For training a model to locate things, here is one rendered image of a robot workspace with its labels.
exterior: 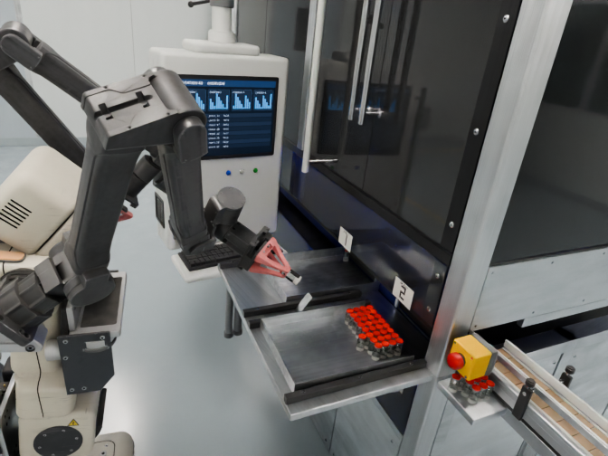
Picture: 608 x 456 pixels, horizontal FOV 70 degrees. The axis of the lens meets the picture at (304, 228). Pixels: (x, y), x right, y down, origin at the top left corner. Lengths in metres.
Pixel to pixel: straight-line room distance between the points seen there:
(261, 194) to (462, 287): 1.06
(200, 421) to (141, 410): 0.28
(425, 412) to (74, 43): 5.66
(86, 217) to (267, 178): 1.25
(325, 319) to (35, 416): 0.76
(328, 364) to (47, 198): 0.75
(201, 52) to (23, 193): 0.92
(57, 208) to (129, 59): 5.35
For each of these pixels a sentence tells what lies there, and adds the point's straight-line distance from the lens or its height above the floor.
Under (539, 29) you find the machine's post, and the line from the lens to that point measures 0.95.
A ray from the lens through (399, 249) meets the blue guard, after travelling 1.25.
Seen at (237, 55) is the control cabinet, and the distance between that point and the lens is 1.72.
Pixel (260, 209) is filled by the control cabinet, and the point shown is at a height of 0.93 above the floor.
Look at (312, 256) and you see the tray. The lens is 1.64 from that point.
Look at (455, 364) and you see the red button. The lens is 1.11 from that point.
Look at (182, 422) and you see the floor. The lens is 2.23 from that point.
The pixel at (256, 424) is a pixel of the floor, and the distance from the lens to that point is 2.20.
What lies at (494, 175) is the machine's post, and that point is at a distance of 0.99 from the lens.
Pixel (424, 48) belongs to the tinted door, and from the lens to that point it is 1.19.
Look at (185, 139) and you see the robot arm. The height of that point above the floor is 1.53.
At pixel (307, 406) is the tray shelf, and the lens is 1.09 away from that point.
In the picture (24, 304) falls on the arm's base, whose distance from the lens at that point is 0.86.
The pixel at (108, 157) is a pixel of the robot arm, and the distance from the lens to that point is 0.59.
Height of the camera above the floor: 1.67
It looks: 25 degrees down
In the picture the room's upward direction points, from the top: 6 degrees clockwise
